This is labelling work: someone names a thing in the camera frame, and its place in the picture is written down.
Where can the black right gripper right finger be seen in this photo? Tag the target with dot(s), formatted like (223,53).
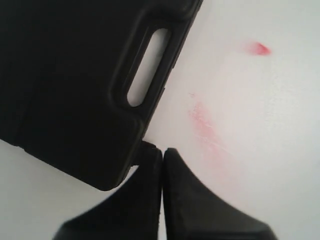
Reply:
(193,212)

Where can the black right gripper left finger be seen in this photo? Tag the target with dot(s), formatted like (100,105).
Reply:
(131,213)

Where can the black plastic tool case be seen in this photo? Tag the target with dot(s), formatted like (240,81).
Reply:
(65,71)

